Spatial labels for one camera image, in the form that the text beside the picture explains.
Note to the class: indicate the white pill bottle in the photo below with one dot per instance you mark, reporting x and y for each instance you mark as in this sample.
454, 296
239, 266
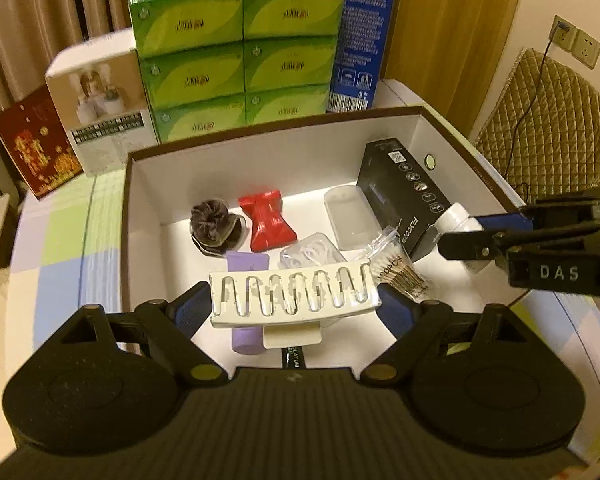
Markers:
455, 220

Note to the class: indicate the wall socket with charger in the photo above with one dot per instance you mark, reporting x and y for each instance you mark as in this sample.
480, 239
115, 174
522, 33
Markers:
562, 35

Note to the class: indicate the white slotted rack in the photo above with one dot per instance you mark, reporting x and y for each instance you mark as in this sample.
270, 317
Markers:
290, 312

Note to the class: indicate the red foil packet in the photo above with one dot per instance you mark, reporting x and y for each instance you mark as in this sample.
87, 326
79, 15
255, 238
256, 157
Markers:
267, 220

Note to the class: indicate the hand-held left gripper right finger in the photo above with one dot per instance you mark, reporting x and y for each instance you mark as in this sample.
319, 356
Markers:
397, 312

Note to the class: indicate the quilted cushion chair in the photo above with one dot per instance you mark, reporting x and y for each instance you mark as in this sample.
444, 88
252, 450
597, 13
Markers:
555, 120

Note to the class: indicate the purple tube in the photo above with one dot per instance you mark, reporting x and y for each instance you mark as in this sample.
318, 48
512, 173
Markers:
247, 337

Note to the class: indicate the dark green tube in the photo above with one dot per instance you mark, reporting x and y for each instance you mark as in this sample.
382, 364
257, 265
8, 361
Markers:
294, 357

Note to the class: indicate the plaid cloth desktop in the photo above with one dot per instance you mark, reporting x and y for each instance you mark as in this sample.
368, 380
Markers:
65, 270

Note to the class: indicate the bag of cotton swabs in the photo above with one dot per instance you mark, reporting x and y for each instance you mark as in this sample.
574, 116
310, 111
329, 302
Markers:
397, 270

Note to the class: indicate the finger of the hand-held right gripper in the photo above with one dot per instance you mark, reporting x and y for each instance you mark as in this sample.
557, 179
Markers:
505, 221
472, 246

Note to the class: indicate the empty wall socket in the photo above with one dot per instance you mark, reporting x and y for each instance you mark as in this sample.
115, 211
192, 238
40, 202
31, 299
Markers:
587, 50

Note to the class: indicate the tall blue box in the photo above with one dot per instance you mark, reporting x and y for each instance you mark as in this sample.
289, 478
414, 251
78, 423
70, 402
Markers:
360, 35

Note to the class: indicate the white product box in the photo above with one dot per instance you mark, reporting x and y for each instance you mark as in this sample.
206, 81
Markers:
100, 110

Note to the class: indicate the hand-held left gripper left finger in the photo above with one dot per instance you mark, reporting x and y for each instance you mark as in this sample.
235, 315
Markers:
190, 310

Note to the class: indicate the brown curtain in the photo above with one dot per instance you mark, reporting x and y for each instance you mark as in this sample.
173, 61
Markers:
455, 35

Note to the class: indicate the stack of green tissue packs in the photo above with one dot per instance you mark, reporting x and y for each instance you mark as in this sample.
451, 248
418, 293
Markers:
230, 60

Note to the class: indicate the clear box of floss picks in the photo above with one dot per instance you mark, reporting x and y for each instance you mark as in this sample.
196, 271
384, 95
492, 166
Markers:
310, 250

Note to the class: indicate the long black product box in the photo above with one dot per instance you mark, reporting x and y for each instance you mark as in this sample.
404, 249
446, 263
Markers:
400, 190

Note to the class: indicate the brown cardboard box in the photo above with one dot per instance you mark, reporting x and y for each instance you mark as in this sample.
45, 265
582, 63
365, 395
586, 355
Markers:
150, 185

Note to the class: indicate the dark hair scrunchie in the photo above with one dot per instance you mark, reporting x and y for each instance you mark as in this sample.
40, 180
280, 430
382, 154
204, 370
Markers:
212, 225

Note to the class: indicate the clear plastic case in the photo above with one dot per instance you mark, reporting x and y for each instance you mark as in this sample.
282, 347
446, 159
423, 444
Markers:
350, 215

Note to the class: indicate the red gift box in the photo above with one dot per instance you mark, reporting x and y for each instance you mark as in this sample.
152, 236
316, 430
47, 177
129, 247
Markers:
35, 150

